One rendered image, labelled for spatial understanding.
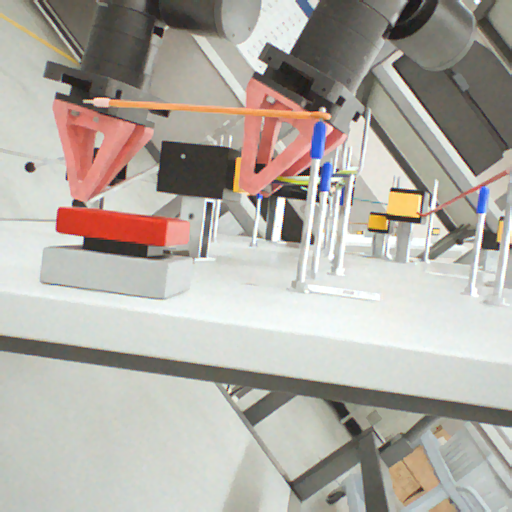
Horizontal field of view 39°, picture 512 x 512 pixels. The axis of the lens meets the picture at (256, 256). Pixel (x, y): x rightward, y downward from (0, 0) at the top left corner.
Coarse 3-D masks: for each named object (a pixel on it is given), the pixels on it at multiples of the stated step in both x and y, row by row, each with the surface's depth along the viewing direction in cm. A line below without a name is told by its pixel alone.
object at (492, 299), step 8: (504, 216) 51; (504, 224) 51; (504, 232) 51; (504, 240) 51; (504, 248) 51; (504, 256) 51; (504, 264) 51; (504, 272) 51; (496, 280) 51; (496, 288) 51; (488, 296) 52; (496, 296) 51; (496, 304) 51; (504, 304) 51
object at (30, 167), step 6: (96, 150) 87; (30, 162) 90; (42, 162) 90; (48, 162) 90; (54, 162) 90; (30, 168) 89; (126, 168) 91; (66, 174) 87; (120, 174) 91; (114, 180) 87; (120, 180) 89; (102, 198) 90; (96, 204) 88; (102, 204) 90
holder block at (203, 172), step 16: (176, 144) 56; (192, 144) 55; (160, 160) 56; (176, 160) 56; (192, 160) 55; (208, 160) 55; (224, 160) 55; (160, 176) 56; (176, 176) 56; (192, 176) 55; (208, 176) 55; (224, 176) 55; (160, 192) 56; (176, 192) 56; (192, 192) 55; (208, 192) 55; (224, 192) 55
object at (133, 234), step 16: (64, 208) 32; (80, 208) 32; (96, 208) 35; (64, 224) 31; (80, 224) 31; (96, 224) 31; (112, 224) 31; (128, 224) 31; (144, 224) 31; (160, 224) 31; (176, 224) 33; (96, 240) 32; (112, 240) 32; (128, 240) 31; (144, 240) 31; (160, 240) 31; (176, 240) 33; (144, 256) 32
